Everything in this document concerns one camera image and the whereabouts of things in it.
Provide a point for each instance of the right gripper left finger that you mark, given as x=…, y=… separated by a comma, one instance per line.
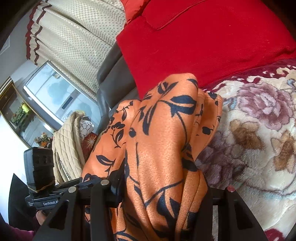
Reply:
x=81, y=210

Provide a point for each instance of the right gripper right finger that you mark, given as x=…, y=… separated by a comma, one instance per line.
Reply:
x=235, y=220

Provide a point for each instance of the orange floral blouse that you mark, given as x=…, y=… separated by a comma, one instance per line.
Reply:
x=157, y=140

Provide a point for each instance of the beige quilted jacket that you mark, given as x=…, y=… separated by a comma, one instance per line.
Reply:
x=68, y=156

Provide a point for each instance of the glass display cabinet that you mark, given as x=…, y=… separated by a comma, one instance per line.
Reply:
x=28, y=126

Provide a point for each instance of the floral plush sofa blanket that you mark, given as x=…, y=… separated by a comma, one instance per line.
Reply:
x=253, y=148

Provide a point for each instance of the white patterned cushion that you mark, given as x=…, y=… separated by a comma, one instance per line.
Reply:
x=85, y=127

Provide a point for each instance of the white floral refrigerator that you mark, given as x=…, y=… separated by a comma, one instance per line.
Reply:
x=58, y=97

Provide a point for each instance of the dark brown leather sofa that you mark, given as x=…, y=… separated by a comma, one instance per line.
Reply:
x=116, y=84

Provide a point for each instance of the beige dotted curtain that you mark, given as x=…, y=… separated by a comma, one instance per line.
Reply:
x=75, y=36

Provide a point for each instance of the large red cushion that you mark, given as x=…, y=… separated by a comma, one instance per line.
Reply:
x=210, y=39

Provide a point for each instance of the small red pillow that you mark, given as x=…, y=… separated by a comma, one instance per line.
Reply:
x=133, y=8

